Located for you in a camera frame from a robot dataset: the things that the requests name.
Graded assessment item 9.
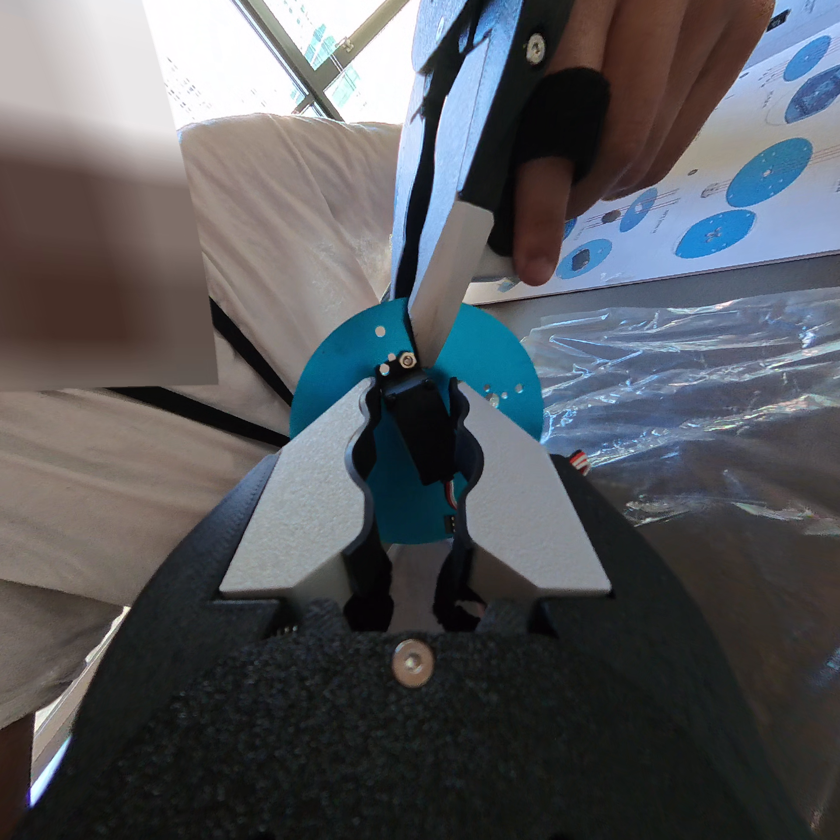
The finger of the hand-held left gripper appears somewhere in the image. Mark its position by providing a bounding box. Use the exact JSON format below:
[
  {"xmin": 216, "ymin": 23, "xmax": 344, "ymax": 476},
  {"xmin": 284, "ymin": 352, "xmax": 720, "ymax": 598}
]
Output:
[
  {"xmin": 408, "ymin": 39, "xmax": 494, "ymax": 363},
  {"xmin": 392, "ymin": 0, "xmax": 462, "ymax": 349}
]

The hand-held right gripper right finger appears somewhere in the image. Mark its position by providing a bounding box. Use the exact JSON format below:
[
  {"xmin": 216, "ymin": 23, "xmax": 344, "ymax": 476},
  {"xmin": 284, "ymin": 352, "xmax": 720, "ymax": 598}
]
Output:
[{"xmin": 451, "ymin": 381, "xmax": 613, "ymax": 598}]

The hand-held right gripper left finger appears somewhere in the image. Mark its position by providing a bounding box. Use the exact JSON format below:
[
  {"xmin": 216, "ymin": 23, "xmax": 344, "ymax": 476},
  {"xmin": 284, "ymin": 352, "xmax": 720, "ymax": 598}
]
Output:
[{"xmin": 218, "ymin": 381, "xmax": 379, "ymax": 601}]

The blue round metal plate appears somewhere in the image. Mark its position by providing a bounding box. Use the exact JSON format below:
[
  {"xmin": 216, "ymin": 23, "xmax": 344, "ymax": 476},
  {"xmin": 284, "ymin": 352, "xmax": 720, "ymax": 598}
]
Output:
[{"xmin": 289, "ymin": 297, "xmax": 544, "ymax": 544}]

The dark grey desk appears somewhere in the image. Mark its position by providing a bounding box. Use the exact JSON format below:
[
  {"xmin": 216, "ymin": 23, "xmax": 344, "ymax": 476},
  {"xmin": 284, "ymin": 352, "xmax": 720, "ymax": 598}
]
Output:
[{"xmin": 469, "ymin": 249, "xmax": 840, "ymax": 840}]

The person's left hand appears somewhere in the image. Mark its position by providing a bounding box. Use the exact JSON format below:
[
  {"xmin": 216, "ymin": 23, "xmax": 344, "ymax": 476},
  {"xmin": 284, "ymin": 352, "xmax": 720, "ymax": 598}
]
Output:
[{"xmin": 513, "ymin": 0, "xmax": 777, "ymax": 287}]

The large glass window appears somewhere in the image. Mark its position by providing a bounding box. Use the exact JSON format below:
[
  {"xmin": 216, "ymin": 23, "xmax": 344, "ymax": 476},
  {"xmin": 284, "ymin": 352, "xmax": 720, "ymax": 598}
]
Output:
[{"xmin": 141, "ymin": 0, "xmax": 422, "ymax": 130}]

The clear plastic bag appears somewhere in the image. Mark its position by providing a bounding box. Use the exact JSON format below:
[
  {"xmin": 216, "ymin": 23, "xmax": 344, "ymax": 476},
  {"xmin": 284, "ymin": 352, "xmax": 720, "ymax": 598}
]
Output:
[{"xmin": 518, "ymin": 287, "xmax": 840, "ymax": 723}]

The white instruction sheet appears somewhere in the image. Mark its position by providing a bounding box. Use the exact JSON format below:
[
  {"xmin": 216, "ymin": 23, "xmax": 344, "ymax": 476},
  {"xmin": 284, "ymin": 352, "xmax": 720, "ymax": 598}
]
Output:
[{"xmin": 469, "ymin": 0, "xmax": 840, "ymax": 306}]

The red white black servo cable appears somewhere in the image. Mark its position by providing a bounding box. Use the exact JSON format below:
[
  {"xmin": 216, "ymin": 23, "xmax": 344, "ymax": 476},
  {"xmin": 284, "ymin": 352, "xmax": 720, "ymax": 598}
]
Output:
[{"xmin": 441, "ymin": 449, "xmax": 592, "ymax": 534}]

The black lanyard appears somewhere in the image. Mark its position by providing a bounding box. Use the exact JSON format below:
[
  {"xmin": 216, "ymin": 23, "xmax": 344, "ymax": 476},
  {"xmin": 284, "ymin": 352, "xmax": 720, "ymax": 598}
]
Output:
[{"xmin": 108, "ymin": 295, "xmax": 294, "ymax": 448}]

